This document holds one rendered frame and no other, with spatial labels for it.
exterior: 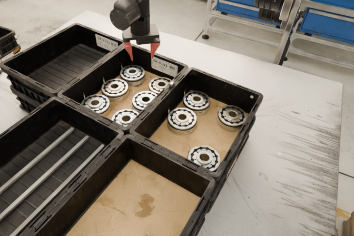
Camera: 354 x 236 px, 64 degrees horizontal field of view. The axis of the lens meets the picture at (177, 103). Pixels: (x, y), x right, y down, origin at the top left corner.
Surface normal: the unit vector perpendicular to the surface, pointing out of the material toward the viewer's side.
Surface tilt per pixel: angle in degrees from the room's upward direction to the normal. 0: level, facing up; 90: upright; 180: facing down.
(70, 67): 0
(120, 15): 91
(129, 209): 0
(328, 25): 90
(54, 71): 0
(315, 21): 90
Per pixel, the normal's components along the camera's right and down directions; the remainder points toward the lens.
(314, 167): 0.05, -0.72
